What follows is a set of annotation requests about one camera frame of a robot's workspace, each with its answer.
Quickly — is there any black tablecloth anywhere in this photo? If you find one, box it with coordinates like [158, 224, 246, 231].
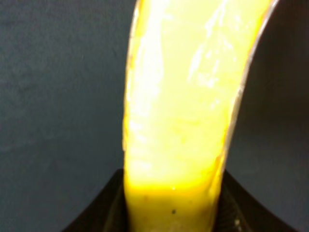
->
[0, 0, 309, 232]

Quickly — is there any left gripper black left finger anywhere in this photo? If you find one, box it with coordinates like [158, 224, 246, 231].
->
[64, 169, 128, 232]

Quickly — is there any yellow banana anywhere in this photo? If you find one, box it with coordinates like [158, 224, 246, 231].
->
[123, 0, 276, 232]

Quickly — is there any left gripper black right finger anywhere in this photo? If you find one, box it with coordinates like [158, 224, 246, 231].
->
[213, 171, 294, 232]

